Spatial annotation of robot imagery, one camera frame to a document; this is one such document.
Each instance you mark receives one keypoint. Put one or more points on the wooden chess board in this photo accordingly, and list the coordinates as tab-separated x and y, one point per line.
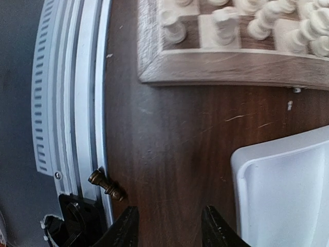
156	69

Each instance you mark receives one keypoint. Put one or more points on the dark bishop piece in tray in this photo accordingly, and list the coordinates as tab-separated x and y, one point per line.
111	187

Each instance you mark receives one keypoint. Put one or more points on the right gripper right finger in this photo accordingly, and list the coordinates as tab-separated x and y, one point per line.
216	231

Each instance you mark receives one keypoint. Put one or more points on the white plastic compartment tray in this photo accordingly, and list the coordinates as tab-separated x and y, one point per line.
281	190

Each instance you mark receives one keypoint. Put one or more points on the row of white chess pieces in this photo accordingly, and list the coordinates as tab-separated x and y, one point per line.
210	29

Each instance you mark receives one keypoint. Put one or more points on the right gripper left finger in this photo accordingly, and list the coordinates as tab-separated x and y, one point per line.
124	232

